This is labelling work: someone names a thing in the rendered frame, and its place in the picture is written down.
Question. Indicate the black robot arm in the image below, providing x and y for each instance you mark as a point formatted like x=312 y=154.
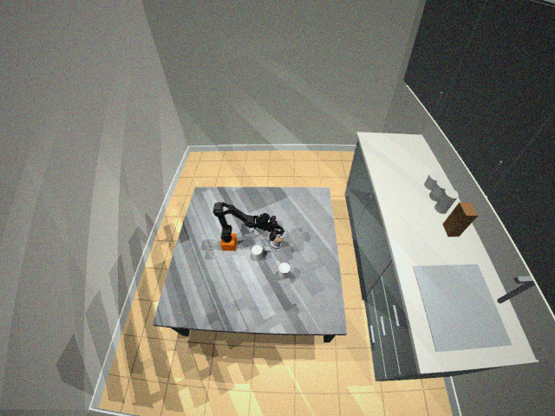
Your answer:
x=249 y=221

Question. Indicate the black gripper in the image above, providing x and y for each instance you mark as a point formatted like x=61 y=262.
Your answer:
x=274 y=233

